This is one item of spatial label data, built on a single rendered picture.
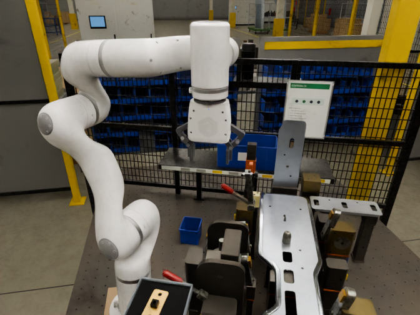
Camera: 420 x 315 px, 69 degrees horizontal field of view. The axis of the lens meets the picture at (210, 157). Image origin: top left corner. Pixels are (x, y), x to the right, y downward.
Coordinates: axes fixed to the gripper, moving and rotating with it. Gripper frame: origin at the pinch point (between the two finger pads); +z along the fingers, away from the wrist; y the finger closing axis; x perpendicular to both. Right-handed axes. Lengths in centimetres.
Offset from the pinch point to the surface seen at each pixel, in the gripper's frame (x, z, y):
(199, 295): -12.9, 35.2, -0.6
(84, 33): 591, 24, -382
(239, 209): 33, 40, 6
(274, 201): 49, 45, 21
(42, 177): 152, 114, -189
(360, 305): -4, 40, 43
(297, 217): 39, 45, 30
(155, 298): -20.9, 28.4, -9.6
